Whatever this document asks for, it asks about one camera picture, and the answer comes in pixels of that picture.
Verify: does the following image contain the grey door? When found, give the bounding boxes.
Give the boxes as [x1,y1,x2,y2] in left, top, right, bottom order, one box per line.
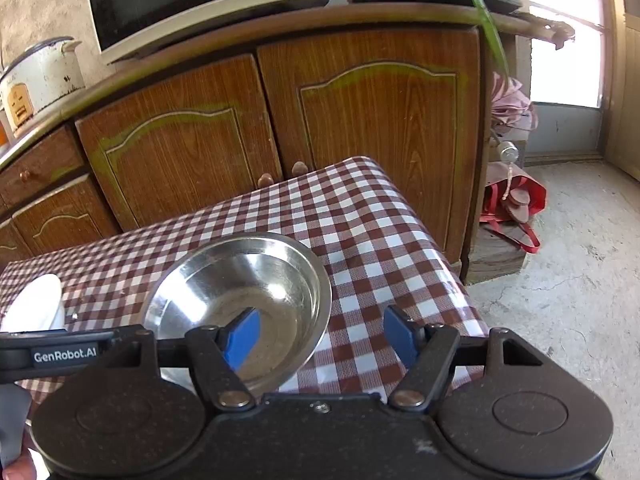
[522,0,640,182]

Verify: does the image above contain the person's left hand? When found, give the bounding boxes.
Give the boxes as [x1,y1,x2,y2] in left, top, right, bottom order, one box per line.
[0,455,37,480]

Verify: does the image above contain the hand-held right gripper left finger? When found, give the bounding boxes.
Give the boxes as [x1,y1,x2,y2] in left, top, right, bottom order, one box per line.
[87,308,262,409]

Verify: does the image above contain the green onions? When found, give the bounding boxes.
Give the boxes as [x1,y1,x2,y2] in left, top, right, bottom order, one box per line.
[430,0,511,79]

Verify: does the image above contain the red bag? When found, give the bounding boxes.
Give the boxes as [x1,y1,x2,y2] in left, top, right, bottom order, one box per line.
[479,169,549,255]

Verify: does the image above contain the white rice cooker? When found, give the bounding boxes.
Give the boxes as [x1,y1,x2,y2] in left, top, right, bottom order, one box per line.
[0,36,86,139]

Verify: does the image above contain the wooden pole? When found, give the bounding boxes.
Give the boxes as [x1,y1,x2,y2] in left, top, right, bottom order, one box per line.
[520,10,577,51]

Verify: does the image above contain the white shallow bowl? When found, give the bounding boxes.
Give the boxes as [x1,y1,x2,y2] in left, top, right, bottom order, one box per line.
[0,273,66,333]

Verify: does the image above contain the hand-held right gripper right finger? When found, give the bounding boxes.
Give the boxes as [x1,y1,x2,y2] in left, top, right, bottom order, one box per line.
[383,305,548,409]

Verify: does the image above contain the steel bowl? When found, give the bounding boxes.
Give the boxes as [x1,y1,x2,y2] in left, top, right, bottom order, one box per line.
[144,232,334,394]

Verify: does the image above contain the red white checkered tablecloth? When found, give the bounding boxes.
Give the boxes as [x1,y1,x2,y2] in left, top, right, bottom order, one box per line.
[0,156,489,408]

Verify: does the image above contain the wooden block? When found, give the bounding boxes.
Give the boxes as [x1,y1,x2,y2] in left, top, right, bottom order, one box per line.
[465,225,531,286]

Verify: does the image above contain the wooden cabinet with drawers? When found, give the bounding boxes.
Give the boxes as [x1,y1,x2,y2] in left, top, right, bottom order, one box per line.
[0,125,122,272]

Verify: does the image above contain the pink cloth bundle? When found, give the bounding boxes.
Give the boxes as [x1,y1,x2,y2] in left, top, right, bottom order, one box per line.
[490,71,540,136]

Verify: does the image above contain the wooden double-door cabinet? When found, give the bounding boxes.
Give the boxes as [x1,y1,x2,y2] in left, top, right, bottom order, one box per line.
[75,2,489,282]

